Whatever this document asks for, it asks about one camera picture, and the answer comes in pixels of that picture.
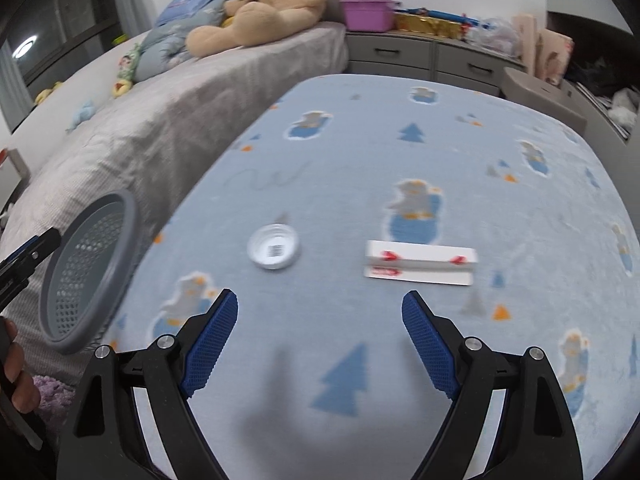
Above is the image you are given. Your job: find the small blue plush toy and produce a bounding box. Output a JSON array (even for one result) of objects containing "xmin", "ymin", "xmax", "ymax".
[{"xmin": 66, "ymin": 100, "xmax": 97, "ymax": 133}]

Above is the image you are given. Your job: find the grey stool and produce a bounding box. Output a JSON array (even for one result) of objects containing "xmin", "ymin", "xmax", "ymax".
[{"xmin": 501, "ymin": 67, "xmax": 588, "ymax": 136}]

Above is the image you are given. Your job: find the grey bed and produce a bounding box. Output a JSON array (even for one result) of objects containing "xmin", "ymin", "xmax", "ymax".
[{"xmin": 0, "ymin": 22, "xmax": 349, "ymax": 386}]

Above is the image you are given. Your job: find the plain pink box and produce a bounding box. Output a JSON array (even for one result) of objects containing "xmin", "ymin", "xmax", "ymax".
[{"xmin": 512, "ymin": 12, "xmax": 538, "ymax": 73}]

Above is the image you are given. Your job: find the grey open cabinet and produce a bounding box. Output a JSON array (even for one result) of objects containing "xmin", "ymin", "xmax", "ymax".
[{"xmin": 547, "ymin": 10, "xmax": 640, "ymax": 146}]

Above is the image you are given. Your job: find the white cloth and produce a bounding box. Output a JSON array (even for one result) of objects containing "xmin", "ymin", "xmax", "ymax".
[{"xmin": 607, "ymin": 87, "xmax": 640, "ymax": 128}]

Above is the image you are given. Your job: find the purple fluffy rug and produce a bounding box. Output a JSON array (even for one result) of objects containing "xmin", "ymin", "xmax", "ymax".
[{"xmin": 30, "ymin": 374, "xmax": 76, "ymax": 451}]

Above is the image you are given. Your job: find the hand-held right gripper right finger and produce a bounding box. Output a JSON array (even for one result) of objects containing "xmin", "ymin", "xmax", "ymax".
[{"xmin": 401, "ymin": 290, "xmax": 583, "ymax": 480}]

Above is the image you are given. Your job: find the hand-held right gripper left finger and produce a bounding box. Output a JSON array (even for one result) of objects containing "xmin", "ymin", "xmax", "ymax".
[{"xmin": 56, "ymin": 288, "xmax": 239, "ymax": 480}]

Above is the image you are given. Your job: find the small green doll toy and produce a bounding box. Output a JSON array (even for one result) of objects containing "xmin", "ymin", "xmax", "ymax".
[{"xmin": 112, "ymin": 44, "xmax": 143, "ymax": 100}]

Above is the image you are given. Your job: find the dark window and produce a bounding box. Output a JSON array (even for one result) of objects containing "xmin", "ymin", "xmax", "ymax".
[{"xmin": 0, "ymin": 0, "xmax": 123, "ymax": 136}]

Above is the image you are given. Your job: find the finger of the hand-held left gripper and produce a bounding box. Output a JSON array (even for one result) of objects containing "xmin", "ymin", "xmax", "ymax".
[{"xmin": 0, "ymin": 227, "xmax": 62, "ymax": 306}]

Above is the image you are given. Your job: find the small yellow plush toy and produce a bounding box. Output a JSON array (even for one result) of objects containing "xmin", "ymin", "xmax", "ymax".
[{"xmin": 34, "ymin": 81, "xmax": 65, "ymax": 106}]

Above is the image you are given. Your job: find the gold foil box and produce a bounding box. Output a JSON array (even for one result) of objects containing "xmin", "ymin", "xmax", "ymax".
[{"xmin": 395, "ymin": 11, "xmax": 466, "ymax": 40}]

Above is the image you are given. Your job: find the light blue printed blanket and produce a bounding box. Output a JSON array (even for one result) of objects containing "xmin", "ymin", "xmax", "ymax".
[{"xmin": 102, "ymin": 74, "xmax": 640, "ymax": 480}]

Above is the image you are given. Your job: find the blue printed quilt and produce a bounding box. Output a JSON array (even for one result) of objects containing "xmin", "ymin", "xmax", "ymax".
[{"xmin": 132, "ymin": 0, "xmax": 236, "ymax": 83}]

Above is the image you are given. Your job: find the purple plastic basin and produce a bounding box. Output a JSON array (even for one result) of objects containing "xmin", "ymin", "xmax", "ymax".
[{"xmin": 340, "ymin": 0, "xmax": 401, "ymax": 32}]

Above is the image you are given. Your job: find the white box with red arrows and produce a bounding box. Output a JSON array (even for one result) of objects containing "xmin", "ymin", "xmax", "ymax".
[{"xmin": 362, "ymin": 240, "xmax": 478, "ymax": 287}]

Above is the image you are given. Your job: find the clear plastic bag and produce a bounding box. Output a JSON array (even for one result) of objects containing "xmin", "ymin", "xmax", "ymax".
[{"xmin": 464, "ymin": 17, "xmax": 522, "ymax": 57}]

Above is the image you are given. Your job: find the person's left hand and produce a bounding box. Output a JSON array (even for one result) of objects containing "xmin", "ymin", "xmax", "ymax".
[{"xmin": 0, "ymin": 317, "xmax": 42, "ymax": 413}]

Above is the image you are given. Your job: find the grey drawer cabinet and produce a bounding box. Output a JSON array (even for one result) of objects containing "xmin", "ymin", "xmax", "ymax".
[{"xmin": 346, "ymin": 30, "xmax": 526, "ymax": 98}]

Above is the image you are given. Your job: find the beige teddy bear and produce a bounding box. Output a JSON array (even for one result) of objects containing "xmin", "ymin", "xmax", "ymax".
[{"xmin": 186, "ymin": 0, "xmax": 331, "ymax": 57}]

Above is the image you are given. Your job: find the grey mesh basket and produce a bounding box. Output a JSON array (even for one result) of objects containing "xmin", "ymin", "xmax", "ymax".
[{"xmin": 39, "ymin": 191, "xmax": 140, "ymax": 356}]

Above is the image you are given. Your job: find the pink patterned box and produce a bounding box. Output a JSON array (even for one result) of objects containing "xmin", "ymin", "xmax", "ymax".
[{"xmin": 537, "ymin": 27, "xmax": 573, "ymax": 86}]

